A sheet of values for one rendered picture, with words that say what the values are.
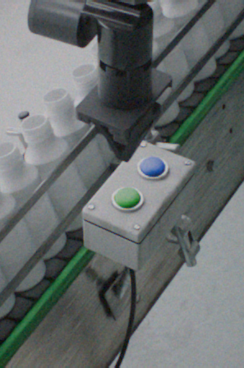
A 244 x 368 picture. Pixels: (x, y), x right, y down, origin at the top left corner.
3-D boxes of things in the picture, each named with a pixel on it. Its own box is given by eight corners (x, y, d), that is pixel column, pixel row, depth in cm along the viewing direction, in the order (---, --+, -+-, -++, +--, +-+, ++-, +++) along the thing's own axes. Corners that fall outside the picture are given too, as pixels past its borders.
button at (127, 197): (122, 190, 129) (122, 181, 128) (145, 199, 128) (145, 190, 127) (110, 205, 127) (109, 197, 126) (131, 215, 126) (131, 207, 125)
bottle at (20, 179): (63, 259, 140) (19, 159, 131) (21, 265, 142) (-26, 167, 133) (72, 230, 145) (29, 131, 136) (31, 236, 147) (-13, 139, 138)
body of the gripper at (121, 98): (73, 121, 114) (71, 68, 109) (122, 69, 120) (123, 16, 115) (126, 144, 112) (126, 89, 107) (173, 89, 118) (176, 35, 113)
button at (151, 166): (148, 159, 132) (148, 151, 131) (169, 168, 131) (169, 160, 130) (135, 174, 131) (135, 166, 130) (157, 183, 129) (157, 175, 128)
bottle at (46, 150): (104, 212, 146) (65, 113, 137) (74, 239, 143) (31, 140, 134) (76, 201, 150) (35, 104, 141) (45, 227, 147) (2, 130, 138)
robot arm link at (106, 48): (139, 29, 104) (163, -3, 108) (75, 10, 106) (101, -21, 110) (138, 83, 109) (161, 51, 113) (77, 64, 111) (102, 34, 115)
